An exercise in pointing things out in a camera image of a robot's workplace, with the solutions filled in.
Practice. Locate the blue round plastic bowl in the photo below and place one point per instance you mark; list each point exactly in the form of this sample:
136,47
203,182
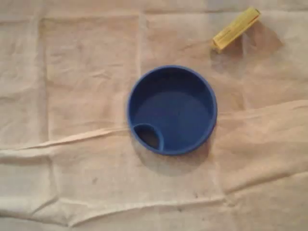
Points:
178,113

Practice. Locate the white creased cloth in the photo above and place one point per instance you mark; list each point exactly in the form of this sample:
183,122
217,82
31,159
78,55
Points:
84,101

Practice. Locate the yellow rectangular packet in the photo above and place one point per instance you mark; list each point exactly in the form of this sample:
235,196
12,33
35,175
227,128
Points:
234,29

